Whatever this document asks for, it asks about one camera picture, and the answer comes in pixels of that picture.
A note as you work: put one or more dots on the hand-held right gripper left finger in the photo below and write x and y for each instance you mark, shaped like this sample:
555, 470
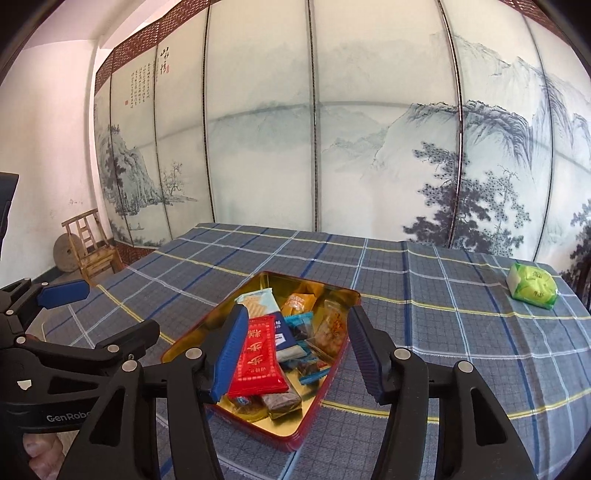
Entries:
228, 355

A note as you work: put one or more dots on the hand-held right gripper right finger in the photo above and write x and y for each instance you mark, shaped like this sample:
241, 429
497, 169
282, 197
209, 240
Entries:
369, 360

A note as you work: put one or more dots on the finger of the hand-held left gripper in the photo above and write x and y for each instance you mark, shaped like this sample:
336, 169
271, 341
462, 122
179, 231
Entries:
124, 341
64, 293

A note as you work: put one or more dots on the red snack packet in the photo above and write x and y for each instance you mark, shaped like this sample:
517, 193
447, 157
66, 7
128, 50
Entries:
258, 360

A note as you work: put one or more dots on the clear fried snack packet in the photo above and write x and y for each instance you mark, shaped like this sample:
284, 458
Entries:
332, 327
244, 404

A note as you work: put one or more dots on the blue candy packet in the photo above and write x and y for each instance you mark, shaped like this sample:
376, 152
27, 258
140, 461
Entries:
314, 371
298, 323

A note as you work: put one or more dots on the blue cracker packet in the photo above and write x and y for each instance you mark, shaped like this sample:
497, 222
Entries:
263, 302

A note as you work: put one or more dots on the grey bar red-ended packet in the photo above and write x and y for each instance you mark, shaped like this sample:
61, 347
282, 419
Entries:
281, 401

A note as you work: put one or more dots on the orange snack packet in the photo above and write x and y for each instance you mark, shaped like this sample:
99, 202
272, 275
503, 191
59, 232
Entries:
298, 303

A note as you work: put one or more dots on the red tin box gold inside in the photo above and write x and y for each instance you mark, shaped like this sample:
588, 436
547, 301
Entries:
288, 417

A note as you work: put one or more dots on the person's left hand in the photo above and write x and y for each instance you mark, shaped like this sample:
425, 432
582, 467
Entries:
41, 454

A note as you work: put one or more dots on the round stone wheel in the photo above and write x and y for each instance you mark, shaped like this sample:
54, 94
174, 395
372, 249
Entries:
64, 251

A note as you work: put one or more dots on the light wooden chair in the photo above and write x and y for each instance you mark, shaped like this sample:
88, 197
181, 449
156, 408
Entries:
99, 258

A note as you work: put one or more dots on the blue plaid tablecloth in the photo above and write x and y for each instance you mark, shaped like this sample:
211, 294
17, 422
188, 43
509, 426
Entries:
438, 332

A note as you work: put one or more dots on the green snack packet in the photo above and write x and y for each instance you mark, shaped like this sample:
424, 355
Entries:
533, 286

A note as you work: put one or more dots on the painted landscape folding screen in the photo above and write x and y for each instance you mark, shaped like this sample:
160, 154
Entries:
323, 138

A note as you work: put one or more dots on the dark wooden chair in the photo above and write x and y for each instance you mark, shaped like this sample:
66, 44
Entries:
584, 286

